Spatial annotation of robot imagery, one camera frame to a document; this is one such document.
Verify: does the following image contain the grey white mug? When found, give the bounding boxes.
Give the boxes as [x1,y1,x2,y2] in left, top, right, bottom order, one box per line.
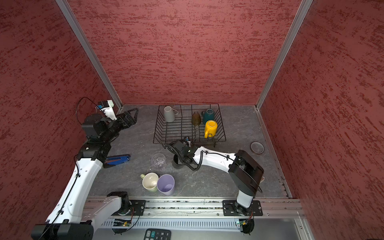
[164,106,179,123]

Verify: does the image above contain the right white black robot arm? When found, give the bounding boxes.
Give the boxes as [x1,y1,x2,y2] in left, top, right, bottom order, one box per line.
[163,140,265,216]

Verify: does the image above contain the black wire dish rack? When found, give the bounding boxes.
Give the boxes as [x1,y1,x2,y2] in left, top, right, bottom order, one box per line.
[153,104,226,147]

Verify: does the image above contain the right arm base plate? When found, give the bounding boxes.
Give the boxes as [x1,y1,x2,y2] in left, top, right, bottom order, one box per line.
[222,200,263,217]

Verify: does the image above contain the lilac plastic cup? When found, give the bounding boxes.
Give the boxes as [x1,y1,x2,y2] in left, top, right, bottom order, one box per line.
[157,174,175,196]

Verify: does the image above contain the olive green glass cup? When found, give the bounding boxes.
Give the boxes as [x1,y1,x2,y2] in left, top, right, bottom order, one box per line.
[192,112,202,126]

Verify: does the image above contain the yellow mug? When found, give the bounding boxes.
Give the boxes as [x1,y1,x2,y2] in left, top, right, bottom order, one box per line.
[205,120,218,139]

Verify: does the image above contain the black calculator remote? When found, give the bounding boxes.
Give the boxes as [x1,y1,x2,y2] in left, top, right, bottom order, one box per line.
[144,229,171,240]

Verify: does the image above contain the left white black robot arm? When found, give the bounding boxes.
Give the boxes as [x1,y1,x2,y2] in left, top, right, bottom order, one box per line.
[31,108,139,240]

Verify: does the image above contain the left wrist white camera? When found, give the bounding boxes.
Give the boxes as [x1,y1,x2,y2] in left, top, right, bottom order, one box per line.
[97,100,117,121]

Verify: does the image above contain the blue black crimping tool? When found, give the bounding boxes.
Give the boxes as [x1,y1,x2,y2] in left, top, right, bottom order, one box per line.
[103,155,131,169]

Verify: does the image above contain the dark green mug white inside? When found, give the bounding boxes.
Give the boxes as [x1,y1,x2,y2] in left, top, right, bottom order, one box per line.
[202,109,215,125]

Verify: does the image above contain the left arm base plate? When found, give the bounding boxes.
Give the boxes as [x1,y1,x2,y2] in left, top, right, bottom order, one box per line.
[117,200,146,216]

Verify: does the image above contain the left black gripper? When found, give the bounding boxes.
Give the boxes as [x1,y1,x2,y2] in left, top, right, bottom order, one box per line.
[102,108,139,142]

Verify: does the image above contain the black mug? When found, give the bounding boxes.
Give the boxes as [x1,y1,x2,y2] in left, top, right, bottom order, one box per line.
[172,155,184,169]

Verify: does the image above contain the aluminium rail frame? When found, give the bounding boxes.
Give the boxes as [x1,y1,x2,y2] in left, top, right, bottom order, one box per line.
[83,197,314,240]

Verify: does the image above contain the cream light green mug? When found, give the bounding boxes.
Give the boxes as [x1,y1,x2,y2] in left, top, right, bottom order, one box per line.
[140,173,159,192]

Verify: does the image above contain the clear glass cup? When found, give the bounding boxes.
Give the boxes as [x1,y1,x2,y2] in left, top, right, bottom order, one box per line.
[151,154,167,171]

